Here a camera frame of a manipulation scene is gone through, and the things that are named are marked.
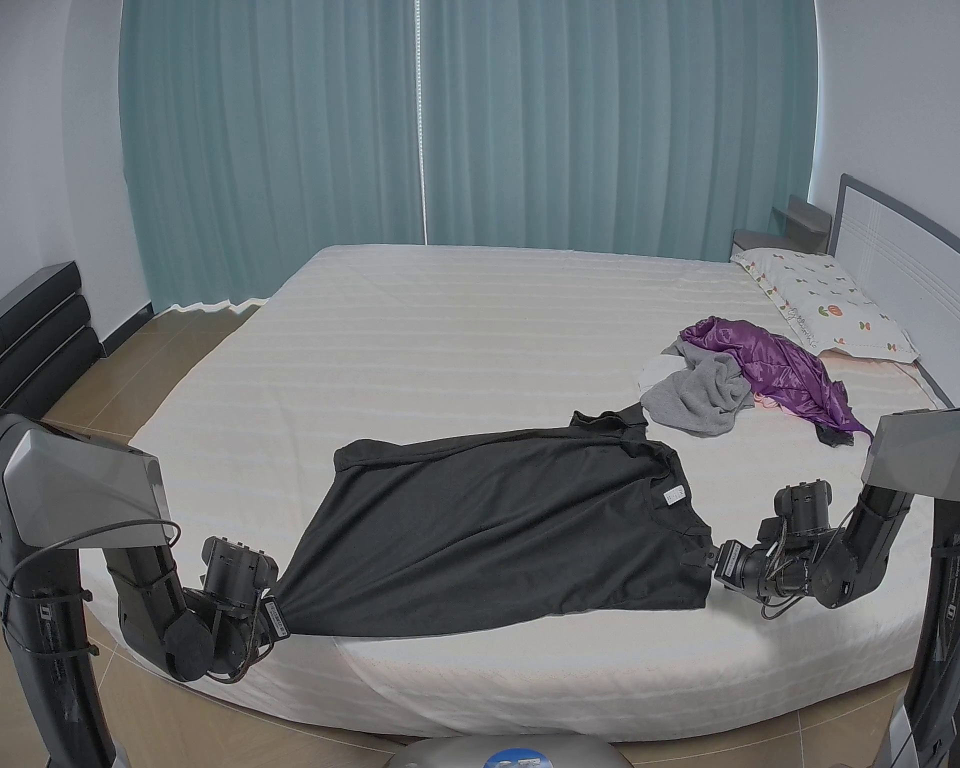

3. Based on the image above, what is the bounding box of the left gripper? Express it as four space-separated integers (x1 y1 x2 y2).
221 594 292 667

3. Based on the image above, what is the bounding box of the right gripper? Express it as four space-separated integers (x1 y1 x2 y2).
712 541 770 601

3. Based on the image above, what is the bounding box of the black T-shirt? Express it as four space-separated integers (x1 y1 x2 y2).
273 408 714 640

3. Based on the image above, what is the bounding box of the bed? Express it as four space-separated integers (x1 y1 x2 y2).
78 174 960 740

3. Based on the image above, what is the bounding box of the grey garment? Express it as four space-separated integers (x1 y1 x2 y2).
641 352 757 438

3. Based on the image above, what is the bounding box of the purple satin garment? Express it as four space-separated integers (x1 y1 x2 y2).
678 317 875 440

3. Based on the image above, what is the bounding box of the white garment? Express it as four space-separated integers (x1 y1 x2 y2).
637 354 695 399

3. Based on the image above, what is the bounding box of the white printed pillow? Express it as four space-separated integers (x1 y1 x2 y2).
731 247 921 366

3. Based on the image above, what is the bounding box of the grey bedside table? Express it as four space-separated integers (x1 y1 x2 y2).
731 195 834 256

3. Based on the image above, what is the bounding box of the black chest of drawers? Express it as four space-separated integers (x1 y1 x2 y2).
0 261 102 417

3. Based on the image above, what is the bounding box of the blue-green curtain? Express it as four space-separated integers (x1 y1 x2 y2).
120 0 429 316
416 0 820 264

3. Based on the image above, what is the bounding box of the black cable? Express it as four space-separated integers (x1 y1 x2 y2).
191 645 262 688
0 517 183 601
757 583 808 622

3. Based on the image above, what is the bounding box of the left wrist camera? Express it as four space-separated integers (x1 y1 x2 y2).
201 536 279 618

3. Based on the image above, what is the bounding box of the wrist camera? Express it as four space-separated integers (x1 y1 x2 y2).
201 536 279 618
774 482 834 540

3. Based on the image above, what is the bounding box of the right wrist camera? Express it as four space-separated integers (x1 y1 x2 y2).
774 482 834 540

